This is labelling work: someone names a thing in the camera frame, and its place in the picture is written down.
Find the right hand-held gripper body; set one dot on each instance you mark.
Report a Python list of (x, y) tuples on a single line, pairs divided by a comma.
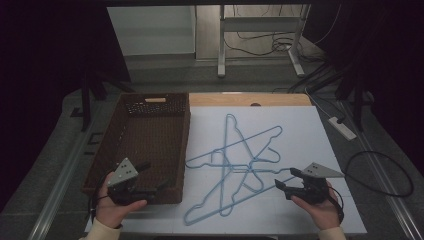
[(313, 190)]

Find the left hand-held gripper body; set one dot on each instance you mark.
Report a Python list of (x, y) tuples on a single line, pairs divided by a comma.
[(125, 173)]

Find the brown woven basket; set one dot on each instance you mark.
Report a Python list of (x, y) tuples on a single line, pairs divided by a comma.
[(146, 140)]

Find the person's right hand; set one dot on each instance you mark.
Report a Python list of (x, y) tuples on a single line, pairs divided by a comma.
[(325, 213)]

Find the person's left hand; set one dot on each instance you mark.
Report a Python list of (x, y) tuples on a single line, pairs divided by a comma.
[(110, 211)]

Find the white table cover sheet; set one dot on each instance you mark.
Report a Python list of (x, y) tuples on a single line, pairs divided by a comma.
[(300, 146)]

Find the white power strip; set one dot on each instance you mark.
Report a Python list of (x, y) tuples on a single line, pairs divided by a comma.
[(343, 129)]

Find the dark metal stand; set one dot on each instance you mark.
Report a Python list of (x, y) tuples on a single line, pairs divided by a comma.
[(358, 100), (86, 100)]

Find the dark curtain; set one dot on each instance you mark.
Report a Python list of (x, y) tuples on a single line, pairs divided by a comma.
[(43, 66), (393, 66)]

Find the white cabinet panel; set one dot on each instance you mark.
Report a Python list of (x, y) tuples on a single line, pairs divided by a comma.
[(153, 30)]

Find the white desk frame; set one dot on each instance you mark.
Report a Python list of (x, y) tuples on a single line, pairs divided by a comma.
[(260, 24)]

